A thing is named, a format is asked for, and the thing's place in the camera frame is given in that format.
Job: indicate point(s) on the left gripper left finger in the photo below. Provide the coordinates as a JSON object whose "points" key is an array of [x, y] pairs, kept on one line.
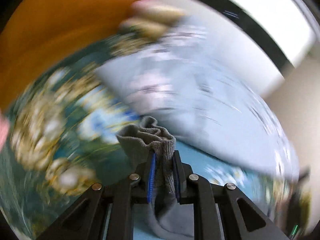
{"points": [[105, 212]]}

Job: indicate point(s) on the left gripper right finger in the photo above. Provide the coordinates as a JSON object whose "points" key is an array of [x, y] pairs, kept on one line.
{"points": [[220, 212]]}

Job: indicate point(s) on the grey sweatpants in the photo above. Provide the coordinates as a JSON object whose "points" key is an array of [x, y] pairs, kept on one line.
{"points": [[163, 215]]}

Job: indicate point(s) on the teal floral plush blanket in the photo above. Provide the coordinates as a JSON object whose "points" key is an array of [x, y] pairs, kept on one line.
{"points": [[62, 139]]}

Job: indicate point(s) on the pink folded garment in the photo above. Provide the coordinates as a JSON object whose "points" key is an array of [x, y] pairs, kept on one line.
{"points": [[4, 130]]}

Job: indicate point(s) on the light blue floral duvet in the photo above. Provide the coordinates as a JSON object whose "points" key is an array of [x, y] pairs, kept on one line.
{"points": [[177, 81]]}

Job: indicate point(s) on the white wardrobe with black stripe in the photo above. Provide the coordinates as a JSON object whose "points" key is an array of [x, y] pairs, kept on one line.
{"points": [[263, 41]]}

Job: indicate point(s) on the lower yellow floral pillow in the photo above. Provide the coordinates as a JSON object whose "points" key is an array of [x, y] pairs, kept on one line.
{"points": [[143, 27]]}

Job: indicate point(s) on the orange wooden headboard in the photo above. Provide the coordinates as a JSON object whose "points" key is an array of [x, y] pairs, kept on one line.
{"points": [[40, 33]]}

